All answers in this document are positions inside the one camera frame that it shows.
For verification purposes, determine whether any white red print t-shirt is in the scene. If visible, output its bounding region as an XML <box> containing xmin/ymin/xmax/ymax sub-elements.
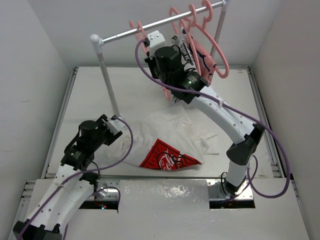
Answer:
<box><xmin>104</xmin><ymin>105</ymin><xmax>220</xmax><ymax>171</ymax></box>

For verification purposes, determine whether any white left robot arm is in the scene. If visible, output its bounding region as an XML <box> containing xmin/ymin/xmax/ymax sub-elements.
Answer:
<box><xmin>13</xmin><ymin>114</ymin><xmax>126</xmax><ymax>240</ymax></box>

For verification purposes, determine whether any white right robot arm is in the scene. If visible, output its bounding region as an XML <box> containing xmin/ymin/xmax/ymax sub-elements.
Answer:
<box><xmin>144</xmin><ymin>46</ymin><xmax>265</xmax><ymax>197</ymax></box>

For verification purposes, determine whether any black white print shirt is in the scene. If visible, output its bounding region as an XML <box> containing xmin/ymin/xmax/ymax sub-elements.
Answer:
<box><xmin>171</xmin><ymin>27</ymin><xmax>202</xmax><ymax>91</ymax></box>

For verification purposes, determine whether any pink hanger holding print shirt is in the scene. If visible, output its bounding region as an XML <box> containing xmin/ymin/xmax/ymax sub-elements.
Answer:
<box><xmin>168</xmin><ymin>6</ymin><xmax>202</xmax><ymax>76</ymax></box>

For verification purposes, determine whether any pink print shirt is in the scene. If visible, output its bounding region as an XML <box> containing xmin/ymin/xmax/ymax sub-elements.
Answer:
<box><xmin>192</xmin><ymin>37</ymin><xmax>217</xmax><ymax>85</ymax></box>

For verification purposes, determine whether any white silver clothes rack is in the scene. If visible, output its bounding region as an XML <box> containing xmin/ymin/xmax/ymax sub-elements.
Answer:
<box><xmin>89</xmin><ymin>0</ymin><xmax>228</xmax><ymax>121</ymax></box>

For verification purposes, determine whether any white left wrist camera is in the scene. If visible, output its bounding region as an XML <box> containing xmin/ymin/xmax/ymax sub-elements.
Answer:
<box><xmin>105</xmin><ymin>115</ymin><xmax>125</xmax><ymax>135</ymax></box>

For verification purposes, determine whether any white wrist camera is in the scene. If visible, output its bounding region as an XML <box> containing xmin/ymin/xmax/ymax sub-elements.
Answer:
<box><xmin>105</xmin><ymin>115</ymin><xmax>125</xmax><ymax>135</ymax></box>
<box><xmin>147</xmin><ymin>30</ymin><xmax>166</xmax><ymax>58</ymax></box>

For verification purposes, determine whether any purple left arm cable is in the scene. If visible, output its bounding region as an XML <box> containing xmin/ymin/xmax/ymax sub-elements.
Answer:
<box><xmin>16</xmin><ymin>117</ymin><xmax>134</xmax><ymax>240</ymax></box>

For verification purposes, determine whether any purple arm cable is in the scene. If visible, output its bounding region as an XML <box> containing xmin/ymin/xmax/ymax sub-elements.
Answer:
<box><xmin>16</xmin><ymin>117</ymin><xmax>134</xmax><ymax>240</ymax></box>
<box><xmin>134</xmin><ymin>38</ymin><xmax>292</xmax><ymax>204</ymax></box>

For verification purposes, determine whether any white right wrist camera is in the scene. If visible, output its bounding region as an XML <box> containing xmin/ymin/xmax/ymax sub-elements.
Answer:
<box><xmin>147</xmin><ymin>30</ymin><xmax>166</xmax><ymax>58</ymax></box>

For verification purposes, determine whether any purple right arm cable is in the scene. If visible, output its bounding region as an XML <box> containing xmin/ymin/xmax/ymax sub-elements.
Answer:
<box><xmin>134</xmin><ymin>38</ymin><xmax>292</xmax><ymax>204</ymax></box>

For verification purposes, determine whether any silver front mounting rail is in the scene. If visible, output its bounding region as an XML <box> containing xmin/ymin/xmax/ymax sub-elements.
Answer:
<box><xmin>87</xmin><ymin>178</ymin><xmax>255</xmax><ymax>203</ymax></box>

